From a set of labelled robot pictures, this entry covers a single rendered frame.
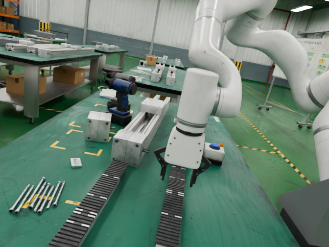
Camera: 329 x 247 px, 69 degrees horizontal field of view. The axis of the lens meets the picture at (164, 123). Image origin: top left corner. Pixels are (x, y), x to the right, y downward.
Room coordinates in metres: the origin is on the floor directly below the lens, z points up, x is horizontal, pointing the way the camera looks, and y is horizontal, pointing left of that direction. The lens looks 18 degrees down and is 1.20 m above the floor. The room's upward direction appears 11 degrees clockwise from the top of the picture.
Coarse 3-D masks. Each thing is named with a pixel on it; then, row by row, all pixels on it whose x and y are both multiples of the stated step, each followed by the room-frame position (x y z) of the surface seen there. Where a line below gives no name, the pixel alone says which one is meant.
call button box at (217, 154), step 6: (204, 144) 0.96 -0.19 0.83; (210, 144) 0.95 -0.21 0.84; (204, 150) 0.91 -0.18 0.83; (210, 150) 0.89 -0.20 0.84; (216, 150) 0.90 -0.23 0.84; (222, 150) 0.91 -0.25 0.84; (210, 156) 0.89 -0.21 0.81; (216, 156) 0.89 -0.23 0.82; (222, 156) 0.89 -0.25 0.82; (216, 162) 0.89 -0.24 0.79
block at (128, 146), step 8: (120, 136) 0.76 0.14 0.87; (128, 136) 0.78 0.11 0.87; (136, 136) 0.79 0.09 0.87; (144, 136) 0.81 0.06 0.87; (120, 144) 0.74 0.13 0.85; (128, 144) 0.74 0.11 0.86; (136, 144) 0.74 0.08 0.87; (144, 144) 0.81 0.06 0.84; (112, 152) 0.75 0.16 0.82; (120, 152) 0.74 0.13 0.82; (128, 152) 0.74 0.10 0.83; (136, 152) 0.74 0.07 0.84; (112, 160) 0.75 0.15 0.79; (120, 160) 0.74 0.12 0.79; (128, 160) 0.74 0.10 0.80; (136, 160) 0.74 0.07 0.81
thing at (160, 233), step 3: (159, 231) 0.43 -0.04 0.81; (162, 231) 0.43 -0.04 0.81; (165, 231) 0.43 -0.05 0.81; (159, 234) 0.42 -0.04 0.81; (162, 234) 0.42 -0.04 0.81; (165, 234) 0.43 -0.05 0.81; (168, 234) 0.43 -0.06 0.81; (171, 234) 0.43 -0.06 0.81; (174, 234) 0.43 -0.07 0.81; (177, 234) 0.43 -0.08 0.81; (165, 237) 0.42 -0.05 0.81; (168, 237) 0.42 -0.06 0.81; (171, 237) 0.42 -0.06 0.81; (174, 237) 0.42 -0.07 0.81; (177, 237) 0.42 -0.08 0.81; (174, 240) 0.41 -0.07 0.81; (177, 240) 0.41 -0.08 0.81
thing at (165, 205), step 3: (165, 204) 0.53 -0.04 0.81; (168, 204) 0.53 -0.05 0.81; (171, 204) 0.53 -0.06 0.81; (165, 207) 0.52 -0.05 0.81; (168, 207) 0.52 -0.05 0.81; (171, 207) 0.52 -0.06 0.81; (174, 207) 0.52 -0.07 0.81; (177, 207) 0.52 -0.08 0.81; (180, 207) 0.52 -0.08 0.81; (177, 210) 0.51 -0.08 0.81; (180, 210) 0.51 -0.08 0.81
